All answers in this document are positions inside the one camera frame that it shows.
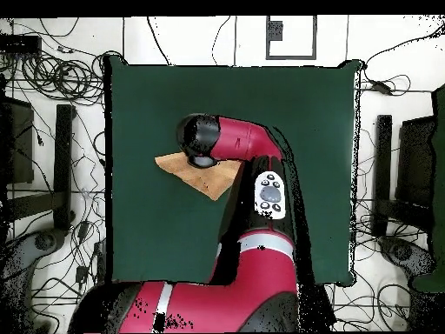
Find dark green table cloth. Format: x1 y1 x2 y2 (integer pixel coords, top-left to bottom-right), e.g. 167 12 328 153
103 55 362 288

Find long black cable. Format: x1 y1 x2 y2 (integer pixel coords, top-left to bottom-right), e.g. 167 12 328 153
362 29 445 70

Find grey square floor frame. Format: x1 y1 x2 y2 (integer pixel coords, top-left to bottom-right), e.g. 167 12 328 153
265 15 318 61

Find tan terry towel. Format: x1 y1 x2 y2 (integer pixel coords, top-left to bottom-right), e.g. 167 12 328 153
154 150 244 202

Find dark green hanging cloth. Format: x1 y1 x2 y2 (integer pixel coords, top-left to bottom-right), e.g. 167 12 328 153
411 83 445 293

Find black rectangular box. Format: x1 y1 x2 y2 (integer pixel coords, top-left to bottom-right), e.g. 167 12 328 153
0 34 43 55

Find black floor beam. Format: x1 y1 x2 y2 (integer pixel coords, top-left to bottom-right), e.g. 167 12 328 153
371 114 434 239
6 104 76 232

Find coiled black cables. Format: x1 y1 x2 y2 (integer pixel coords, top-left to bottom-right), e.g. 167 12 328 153
22 51 105 105

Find black power strip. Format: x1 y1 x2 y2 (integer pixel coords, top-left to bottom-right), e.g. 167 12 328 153
93 239 109 297

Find thin black cable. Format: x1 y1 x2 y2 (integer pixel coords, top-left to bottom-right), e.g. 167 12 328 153
146 16 172 66
210 15 231 66

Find black panel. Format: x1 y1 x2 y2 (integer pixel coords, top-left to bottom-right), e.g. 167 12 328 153
395 116 435 210
0 97 36 185

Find dark grey square box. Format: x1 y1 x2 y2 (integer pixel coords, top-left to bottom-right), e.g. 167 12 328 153
267 20 284 42

